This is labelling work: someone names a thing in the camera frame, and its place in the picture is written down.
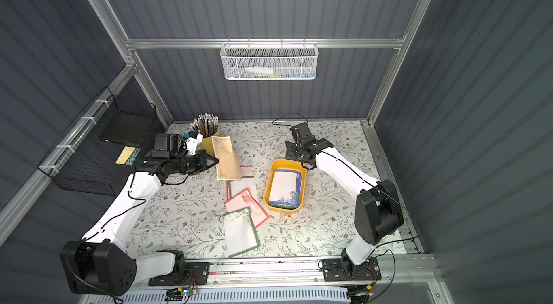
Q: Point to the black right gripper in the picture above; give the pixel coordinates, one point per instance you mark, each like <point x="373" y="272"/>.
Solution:
<point x="303" y="146"/>

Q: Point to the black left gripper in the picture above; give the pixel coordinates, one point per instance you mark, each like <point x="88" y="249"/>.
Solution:
<point x="197" y="163"/>

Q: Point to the beige lined stationery paper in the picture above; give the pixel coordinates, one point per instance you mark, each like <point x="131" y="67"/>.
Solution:
<point x="228" y="168"/>

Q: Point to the red bordered stationery paper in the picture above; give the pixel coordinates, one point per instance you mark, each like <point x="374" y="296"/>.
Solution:
<point x="246" y="171"/>

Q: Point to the green bordered stationery paper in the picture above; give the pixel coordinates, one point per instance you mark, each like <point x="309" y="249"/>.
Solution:
<point x="237" y="186"/>

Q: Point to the yellow storage tray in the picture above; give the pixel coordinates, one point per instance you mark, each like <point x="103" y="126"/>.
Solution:
<point x="283" y="164"/>

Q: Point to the blue bordered stationery paper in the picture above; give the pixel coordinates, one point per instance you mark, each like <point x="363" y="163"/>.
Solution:
<point x="286" y="189"/>

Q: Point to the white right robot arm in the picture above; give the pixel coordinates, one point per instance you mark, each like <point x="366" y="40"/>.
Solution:
<point x="378" y="212"/>

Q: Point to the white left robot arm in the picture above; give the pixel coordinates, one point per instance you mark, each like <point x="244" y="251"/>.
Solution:
<point x="97" y="263"/>

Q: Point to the yellow pencil cup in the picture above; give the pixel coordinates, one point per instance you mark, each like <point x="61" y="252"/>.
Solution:
<point x="207" y="143"/>

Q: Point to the bundle of pencils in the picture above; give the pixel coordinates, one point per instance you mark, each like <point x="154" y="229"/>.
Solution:
<point x="205" y="124"/>

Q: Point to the yellow sticky notes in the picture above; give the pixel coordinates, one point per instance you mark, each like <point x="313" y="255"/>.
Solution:
<point x="128" y="156"/>

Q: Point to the white glue bottle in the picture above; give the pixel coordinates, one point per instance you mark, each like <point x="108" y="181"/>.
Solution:
<point x="259" y="71"/>

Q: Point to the black notebook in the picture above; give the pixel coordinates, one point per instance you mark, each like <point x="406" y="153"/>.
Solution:
<point x="126" y="128"/>

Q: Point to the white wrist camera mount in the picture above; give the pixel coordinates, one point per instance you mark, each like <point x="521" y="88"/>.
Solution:
<point x="192" y="141"/>

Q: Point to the white mesh wall basket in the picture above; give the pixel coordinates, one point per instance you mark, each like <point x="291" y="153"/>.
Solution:
<point x="289" y="63"/>

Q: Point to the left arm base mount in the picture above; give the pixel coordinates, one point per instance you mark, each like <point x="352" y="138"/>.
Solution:
<point x="184" y="274"/>

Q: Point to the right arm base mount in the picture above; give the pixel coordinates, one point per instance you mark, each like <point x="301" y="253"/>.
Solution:
<point x="352" y="270"/>

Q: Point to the black wire wall basket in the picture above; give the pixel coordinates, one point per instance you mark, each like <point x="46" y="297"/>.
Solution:
<point x="81" y="162"/>

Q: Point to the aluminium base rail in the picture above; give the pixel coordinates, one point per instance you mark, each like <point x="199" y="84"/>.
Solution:
<point x="297" y="271"/>

